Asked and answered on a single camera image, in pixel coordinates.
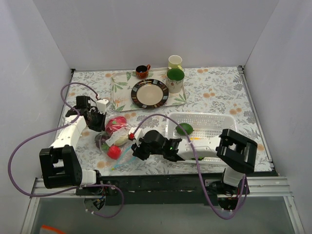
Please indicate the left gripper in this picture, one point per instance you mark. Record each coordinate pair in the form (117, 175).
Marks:
(98, 121)

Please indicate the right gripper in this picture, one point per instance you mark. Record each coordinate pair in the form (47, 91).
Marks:
(139, 151)

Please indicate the white fake food roll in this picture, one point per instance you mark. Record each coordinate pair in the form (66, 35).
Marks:
(121, 141)

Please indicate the clear zip top bag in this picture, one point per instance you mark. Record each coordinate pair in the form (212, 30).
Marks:
(126, 157)

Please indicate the white perforated plastic basket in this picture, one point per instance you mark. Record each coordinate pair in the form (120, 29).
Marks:
(207, 126)

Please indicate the green fake vegetable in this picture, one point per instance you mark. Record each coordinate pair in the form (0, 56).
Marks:
(184, 129)

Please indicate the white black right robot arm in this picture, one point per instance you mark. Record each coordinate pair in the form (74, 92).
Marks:
(189, 137)

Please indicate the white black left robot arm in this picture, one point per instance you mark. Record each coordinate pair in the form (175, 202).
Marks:
(59, 163)

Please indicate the red fake fruit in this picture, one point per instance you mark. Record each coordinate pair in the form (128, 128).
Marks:
(115, 124)

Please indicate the small red fake strawberry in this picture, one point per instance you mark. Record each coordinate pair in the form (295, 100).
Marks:
(114, 152)

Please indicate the dark rimmed ceramic plate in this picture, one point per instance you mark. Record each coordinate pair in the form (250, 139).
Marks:
(149, 94)

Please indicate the small orange brown cup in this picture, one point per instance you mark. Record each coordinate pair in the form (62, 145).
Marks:
(142, 71)

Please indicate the floral mug green inside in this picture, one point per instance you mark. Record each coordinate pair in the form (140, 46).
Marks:
(174, 80)

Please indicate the pale yellow green mug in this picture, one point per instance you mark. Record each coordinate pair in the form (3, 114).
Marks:
(175, 61)

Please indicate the floral table mat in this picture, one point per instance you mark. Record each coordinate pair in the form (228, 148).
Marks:
(216, 90)

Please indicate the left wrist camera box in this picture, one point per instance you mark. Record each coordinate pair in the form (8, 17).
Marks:
(102, 105)

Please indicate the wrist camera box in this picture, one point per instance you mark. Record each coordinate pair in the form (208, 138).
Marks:
(135, 134)
(102, 105)

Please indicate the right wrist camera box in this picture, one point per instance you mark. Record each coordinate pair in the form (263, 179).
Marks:
(135, 134)

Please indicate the aluminium frame rail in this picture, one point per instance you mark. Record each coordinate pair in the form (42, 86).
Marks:
(260, 183)

